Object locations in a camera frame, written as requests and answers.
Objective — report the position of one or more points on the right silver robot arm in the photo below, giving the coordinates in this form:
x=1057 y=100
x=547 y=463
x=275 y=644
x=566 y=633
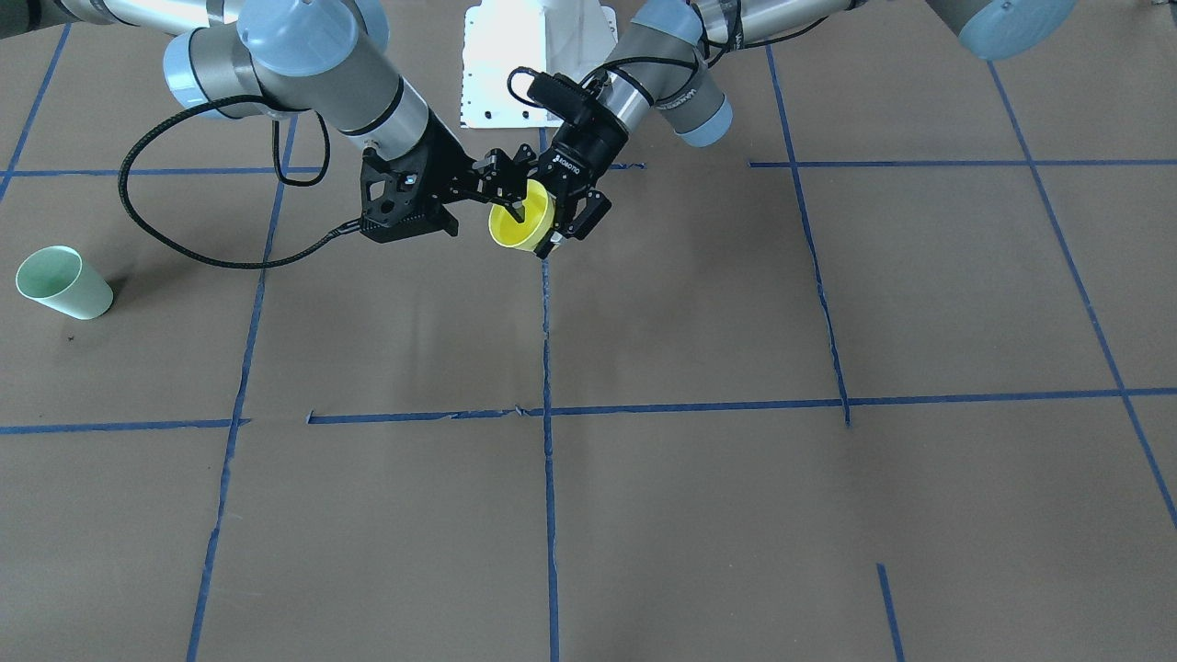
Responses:
x=237 y=59

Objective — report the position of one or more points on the yellow plastic cup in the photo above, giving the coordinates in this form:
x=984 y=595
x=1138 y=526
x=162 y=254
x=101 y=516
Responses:
x=523 y=228

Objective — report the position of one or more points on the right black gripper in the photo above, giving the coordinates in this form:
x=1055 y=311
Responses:
x=452 y=167

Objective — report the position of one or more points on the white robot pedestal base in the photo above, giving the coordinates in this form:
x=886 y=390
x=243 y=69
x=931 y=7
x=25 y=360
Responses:
x=569 y=37

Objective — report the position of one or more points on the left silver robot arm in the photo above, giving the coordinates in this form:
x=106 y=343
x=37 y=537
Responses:
x=663 y=62

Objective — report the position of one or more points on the green plastic cup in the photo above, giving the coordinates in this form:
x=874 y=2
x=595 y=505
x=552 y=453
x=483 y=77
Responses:
x=58 y=277

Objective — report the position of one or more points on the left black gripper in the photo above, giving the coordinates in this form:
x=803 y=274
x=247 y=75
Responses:
x=588 y=144

